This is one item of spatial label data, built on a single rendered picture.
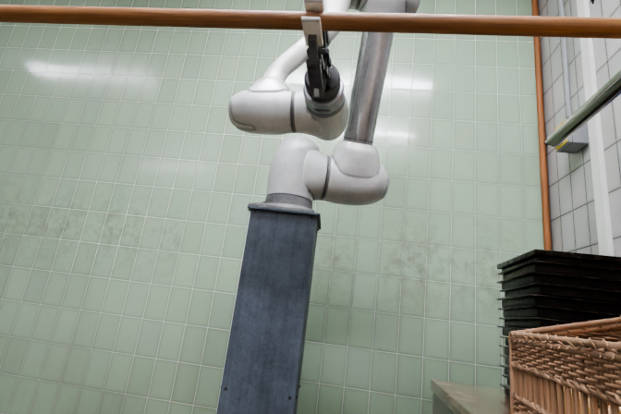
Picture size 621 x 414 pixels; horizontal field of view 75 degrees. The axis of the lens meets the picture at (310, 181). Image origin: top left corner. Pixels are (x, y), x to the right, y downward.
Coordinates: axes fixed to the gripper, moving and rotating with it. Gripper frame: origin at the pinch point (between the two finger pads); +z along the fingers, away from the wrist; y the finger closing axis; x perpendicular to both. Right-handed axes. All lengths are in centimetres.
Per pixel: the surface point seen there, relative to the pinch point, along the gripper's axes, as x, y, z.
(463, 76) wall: -53, -70, -123
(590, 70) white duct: -87, -47, -81
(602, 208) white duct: -87, 4, -81
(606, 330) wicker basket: -57, 43, -28
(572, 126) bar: -52, 4, -25
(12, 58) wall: 194, -69, -124
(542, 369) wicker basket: -40, 50, -14
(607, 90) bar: -51, 3, -12
